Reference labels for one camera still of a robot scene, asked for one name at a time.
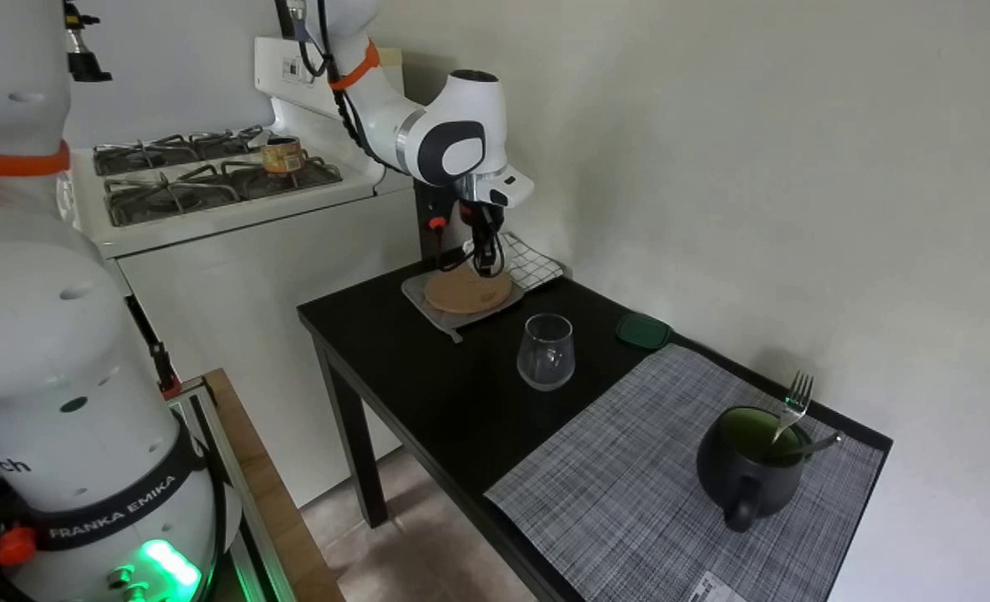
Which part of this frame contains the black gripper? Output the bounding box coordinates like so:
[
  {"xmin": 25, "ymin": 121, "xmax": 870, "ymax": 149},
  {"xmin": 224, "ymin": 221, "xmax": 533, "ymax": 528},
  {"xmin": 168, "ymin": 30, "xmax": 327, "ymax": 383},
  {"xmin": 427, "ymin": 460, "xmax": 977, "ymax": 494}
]
[{"xmin": 453, "ymin": 179, "xmax": 520, "ymax": 277}]

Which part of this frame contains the green plastic lid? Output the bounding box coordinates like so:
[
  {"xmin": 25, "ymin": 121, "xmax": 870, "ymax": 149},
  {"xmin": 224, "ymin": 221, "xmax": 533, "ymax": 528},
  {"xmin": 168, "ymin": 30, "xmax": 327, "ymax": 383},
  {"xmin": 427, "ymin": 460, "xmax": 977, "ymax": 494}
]
[{"xmin": 608, "ymin": 312, "xmax": 675, "ymax": 355}]

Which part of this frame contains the white checkered kitchen towel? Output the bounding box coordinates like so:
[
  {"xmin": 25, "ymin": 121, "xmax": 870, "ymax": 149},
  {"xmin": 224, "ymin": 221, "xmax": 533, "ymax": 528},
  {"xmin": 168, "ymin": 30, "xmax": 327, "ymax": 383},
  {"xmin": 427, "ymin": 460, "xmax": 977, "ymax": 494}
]
[{"xmin": 501, "ymin": 227, "xmax": 573, "ymax": 296}]

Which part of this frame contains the round wooden board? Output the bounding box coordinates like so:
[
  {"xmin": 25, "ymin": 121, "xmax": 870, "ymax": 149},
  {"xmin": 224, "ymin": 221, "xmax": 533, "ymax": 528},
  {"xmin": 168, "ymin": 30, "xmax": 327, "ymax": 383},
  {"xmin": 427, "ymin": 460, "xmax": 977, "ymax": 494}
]
[{"xmin": 422, "ymin": 264, "xmax": 519, "ymax": 319}]

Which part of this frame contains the clear drinking glass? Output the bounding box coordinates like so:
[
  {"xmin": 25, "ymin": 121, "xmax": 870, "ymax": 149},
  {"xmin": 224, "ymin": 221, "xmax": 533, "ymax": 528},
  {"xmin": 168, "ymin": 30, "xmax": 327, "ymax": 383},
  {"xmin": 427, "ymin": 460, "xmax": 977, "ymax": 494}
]
[{"xmin": 516, "ymin": 312, "xmax": 579, "ymax": 394}]

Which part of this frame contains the black table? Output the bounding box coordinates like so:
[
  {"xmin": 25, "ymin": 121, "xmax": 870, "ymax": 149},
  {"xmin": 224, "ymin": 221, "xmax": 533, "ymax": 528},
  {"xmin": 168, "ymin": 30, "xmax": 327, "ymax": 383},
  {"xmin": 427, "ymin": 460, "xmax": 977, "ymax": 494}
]
[{"xmin": 293, "ymin": 247, "xmax": 897, "ymax": 602}]

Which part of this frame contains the small tan round object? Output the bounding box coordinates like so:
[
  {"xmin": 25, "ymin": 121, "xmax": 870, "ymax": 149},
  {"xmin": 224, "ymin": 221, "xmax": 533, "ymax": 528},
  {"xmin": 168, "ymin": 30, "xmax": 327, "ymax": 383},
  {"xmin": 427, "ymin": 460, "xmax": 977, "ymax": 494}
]
[{"xmin": 258, "ymin": 136, "xmax": 304, "ymax": 180}]

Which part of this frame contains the white gas stove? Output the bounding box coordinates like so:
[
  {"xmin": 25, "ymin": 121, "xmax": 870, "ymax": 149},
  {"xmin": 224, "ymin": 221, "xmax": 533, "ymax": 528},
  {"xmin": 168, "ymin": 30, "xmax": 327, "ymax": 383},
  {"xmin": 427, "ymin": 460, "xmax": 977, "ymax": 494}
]
[{"xmin": 71, "ymin": 30, "xmax": 422, "ymax": 512}]

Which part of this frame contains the grey woven placemat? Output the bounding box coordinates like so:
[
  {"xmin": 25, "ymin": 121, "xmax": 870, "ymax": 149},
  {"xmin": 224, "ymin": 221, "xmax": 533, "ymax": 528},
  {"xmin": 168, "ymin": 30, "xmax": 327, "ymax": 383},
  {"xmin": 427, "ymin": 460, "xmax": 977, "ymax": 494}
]
[{"xmin": 480, "ymin": 341, "xmax": 889, "ymax": 602}]

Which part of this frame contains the wooden plank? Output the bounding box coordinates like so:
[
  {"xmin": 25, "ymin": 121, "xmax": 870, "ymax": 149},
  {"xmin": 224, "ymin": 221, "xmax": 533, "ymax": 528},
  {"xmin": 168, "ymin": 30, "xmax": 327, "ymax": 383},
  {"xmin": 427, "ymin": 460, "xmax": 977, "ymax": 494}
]
[{"xmin": 187, "ymin": 366, "xmax": 349, "ymax": 602}]

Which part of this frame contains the black mug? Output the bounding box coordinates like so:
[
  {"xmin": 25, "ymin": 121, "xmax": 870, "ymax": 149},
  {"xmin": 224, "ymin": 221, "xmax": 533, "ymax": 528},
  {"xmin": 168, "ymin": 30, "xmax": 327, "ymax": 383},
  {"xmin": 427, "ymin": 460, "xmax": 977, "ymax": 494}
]
[{"xmin": 692, "ymin": 400, "xmax": 824, "ymax": 535}]

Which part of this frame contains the clear utensil in mug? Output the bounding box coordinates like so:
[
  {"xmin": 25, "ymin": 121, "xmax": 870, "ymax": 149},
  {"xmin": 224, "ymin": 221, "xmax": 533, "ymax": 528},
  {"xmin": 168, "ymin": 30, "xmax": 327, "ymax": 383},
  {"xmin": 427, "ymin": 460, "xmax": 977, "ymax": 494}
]
[{"xmin": 768, "ymin": 368, "xmax": 817, "ymax": 445}]

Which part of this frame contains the white placemat label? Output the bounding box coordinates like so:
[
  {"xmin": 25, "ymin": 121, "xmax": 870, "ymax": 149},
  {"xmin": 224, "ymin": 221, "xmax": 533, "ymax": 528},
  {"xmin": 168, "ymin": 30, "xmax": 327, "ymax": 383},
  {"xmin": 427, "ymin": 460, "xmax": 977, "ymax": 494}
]
[{"xmin": 690, "ymin": 570, "xmax": 749, "ymax": 602}]

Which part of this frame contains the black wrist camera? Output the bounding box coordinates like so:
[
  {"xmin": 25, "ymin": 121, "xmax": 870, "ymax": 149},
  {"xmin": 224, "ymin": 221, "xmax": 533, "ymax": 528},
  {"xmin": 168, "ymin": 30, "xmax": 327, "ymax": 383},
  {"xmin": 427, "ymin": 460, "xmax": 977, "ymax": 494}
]
[{"xmin": 411, "ymin": 180, "xmax": 460, "ymax": 269}]

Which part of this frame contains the orange strap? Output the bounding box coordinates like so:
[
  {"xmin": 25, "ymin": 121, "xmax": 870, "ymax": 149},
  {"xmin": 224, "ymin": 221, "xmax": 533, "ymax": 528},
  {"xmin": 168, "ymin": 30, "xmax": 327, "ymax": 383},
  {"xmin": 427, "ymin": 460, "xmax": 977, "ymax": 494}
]
[{"xmin": 327, "ymin": 37, "xmax": 383, "ymax": 93}]

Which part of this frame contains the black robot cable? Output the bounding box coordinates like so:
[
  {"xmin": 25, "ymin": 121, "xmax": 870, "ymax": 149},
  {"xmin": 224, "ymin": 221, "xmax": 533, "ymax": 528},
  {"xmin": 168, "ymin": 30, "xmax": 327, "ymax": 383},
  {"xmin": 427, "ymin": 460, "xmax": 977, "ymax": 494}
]
[{"xmin": 275, "ymin": 0, "xmax": 411, "ymax": 175}]

